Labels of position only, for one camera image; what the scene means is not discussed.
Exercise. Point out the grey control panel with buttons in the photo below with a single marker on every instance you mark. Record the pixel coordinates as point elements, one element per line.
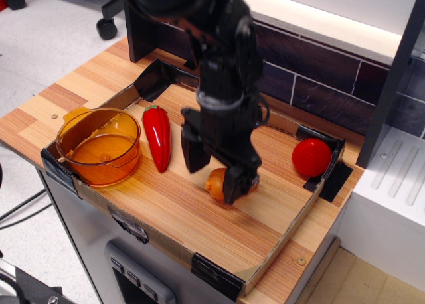
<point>135,283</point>

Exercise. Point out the cardboard fence with black tape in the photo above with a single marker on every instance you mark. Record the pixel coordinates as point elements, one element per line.
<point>261,249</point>

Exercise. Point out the white toy sink counter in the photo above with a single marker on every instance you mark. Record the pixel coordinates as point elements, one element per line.
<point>383,223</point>

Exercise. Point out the dark grey left post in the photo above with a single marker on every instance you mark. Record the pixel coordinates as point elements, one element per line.
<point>145,35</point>

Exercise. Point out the red toy pepper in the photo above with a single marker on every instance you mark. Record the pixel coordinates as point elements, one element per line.
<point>158,133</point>

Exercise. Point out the orange transparent plastic pot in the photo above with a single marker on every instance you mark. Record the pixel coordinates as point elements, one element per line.
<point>101,145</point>

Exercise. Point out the red toy tomato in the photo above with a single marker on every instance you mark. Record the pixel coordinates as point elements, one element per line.
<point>311,157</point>

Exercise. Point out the dark grey upright post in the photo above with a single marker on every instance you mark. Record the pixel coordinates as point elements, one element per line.
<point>409,51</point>

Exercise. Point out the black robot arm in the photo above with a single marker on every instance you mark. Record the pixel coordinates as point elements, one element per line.
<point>223,42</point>

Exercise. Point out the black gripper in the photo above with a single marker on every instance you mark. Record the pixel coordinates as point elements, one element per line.
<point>226,135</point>

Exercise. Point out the black office chair base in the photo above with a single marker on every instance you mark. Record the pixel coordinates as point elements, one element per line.
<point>105,26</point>

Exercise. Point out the orange toy carrot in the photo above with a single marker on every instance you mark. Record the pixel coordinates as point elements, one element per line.
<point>214,183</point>

